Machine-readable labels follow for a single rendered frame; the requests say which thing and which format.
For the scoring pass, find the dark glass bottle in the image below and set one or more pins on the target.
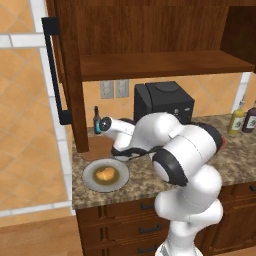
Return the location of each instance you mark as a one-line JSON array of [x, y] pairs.
[[97, 121]]

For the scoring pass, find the black coffee machine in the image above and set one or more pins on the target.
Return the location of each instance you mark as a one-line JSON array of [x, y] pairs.
[[163, 98]]

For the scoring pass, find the grey plate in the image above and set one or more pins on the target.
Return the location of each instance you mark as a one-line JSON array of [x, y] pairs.
[[91, 181]]

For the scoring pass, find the dark brown bottle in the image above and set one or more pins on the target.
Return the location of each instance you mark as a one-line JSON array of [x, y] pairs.
[[250, 121]]

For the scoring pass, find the wooden drawer front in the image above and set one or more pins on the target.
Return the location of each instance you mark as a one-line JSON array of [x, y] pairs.
[[126, 208], [125, 248], [126, 230], [242, 190]]

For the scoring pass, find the wooden wall cabinet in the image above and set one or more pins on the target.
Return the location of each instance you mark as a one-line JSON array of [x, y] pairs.
[[156, 63]]

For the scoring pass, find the yellow-green bottle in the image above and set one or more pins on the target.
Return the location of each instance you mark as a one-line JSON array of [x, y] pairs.
[[236, 122]]

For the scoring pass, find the golden croissant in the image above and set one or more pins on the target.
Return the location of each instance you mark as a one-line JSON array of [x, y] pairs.
[[105, 174]]

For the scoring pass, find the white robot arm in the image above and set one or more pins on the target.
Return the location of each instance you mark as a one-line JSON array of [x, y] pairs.
[[191, 146]]

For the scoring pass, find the grey wall socket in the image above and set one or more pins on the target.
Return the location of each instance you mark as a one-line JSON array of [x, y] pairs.
[[122, 88], [107, 89]]

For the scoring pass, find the wooden base cabinet door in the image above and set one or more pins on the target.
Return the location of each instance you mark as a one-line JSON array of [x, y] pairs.
[[236, 225]]

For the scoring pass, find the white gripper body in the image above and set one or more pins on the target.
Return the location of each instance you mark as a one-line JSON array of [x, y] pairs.
[[128, 154]]

